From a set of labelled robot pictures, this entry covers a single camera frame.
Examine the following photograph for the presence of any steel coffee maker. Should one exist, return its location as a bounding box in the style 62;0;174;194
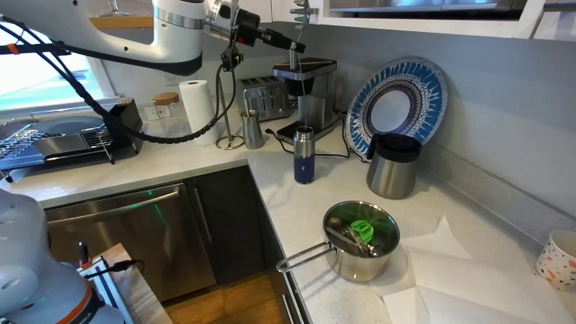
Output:
274;44;337;142

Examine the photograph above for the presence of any steel milk pitcher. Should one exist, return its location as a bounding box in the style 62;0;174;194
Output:
242;91;265;149

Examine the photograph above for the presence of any blue steel travel bottle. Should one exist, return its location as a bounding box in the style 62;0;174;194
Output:
294;125;316;183

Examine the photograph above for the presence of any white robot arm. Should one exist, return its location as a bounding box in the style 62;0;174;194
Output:
0;0;238;75

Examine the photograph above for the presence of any built-in steel microwave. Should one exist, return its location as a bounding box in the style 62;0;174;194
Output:
312;0;546;39

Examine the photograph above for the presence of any blue patterned decorative plate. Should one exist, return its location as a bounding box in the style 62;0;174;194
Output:
345;55;449;160

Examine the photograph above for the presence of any stainless dishwasher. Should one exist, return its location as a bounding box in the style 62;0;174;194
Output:
48;183;217;300

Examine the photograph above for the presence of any dark lower cabinet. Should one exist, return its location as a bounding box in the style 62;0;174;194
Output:
183;165;309;324

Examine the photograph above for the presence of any stainless steel saucepan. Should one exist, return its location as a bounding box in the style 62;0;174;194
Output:
276;199;400;282

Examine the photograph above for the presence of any green utensil in pot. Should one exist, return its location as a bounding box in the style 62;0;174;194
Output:
352;219;375;241

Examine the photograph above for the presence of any white patterned cup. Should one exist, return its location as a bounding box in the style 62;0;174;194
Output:
537;230;576;289

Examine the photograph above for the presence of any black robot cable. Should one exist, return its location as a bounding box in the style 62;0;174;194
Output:
0;16;242;145

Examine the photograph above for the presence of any steel canister black lid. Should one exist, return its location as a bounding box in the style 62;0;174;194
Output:
368;133;422;199

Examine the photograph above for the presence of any glass jar wooden lid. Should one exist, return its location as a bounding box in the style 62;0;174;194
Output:
147;91;190;136

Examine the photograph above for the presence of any silver ladle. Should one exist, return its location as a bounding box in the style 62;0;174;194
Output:
328;217;377;255

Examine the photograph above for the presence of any steel toaster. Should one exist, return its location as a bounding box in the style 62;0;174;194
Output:
240;75;294;120

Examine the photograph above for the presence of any white paper sheet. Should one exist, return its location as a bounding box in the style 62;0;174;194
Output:
384;217;575;324

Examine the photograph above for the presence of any paper towel roll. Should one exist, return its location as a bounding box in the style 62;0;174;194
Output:
179;79;219;145

